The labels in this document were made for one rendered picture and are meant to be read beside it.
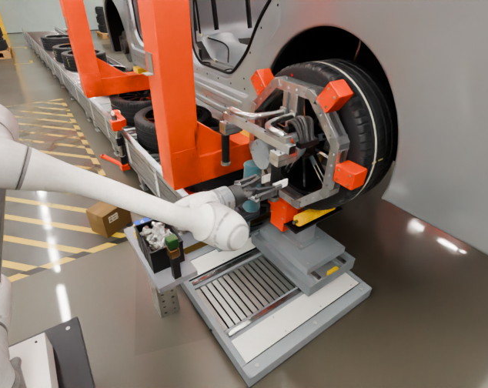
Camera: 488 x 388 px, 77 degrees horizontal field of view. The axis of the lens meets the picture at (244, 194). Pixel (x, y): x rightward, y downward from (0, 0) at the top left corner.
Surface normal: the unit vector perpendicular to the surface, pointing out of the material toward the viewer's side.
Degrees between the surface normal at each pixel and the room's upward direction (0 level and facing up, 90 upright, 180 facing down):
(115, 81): 90
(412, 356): 0
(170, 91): 90
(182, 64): 90
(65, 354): 0
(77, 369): 0
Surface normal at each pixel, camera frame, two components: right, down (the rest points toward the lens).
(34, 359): 0.03, -0.84
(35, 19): 0.55, 0.48
